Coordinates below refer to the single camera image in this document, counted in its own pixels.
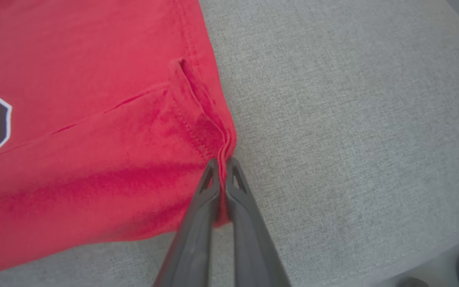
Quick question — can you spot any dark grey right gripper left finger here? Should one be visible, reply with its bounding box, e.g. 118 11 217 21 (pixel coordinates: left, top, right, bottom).
153 158 221 287

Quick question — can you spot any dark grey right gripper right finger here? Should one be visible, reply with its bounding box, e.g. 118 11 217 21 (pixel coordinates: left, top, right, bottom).
226 157 292 287

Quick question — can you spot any red t-shirt with black letters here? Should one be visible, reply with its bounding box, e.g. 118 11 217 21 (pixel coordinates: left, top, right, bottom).
0 0 238 279

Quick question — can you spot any grey fabric sofa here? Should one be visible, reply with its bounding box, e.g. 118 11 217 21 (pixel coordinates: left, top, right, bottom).
0 0 459 287

